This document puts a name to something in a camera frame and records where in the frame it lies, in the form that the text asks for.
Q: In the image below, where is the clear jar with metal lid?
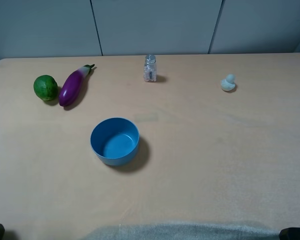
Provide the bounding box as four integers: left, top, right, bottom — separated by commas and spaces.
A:
143, 54, 157, 82

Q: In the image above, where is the black object bottom right corner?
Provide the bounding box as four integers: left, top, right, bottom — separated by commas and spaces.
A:
279, 227, 300, 240

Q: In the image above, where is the blue plastic bowl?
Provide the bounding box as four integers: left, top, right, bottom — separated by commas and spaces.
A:
90, 117, 140, 167

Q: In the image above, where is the purple toy eggplant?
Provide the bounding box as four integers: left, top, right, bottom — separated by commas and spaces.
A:
58, 64, 95, 107

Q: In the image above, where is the small white duck figure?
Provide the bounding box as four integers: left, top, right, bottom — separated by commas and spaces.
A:
220, 74, 236, 92

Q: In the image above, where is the green round fruit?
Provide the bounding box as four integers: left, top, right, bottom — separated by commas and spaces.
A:
33, 75, 58, 101

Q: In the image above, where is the grey cloth at table edge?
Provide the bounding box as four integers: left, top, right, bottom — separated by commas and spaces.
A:
82, 221, 280, 240

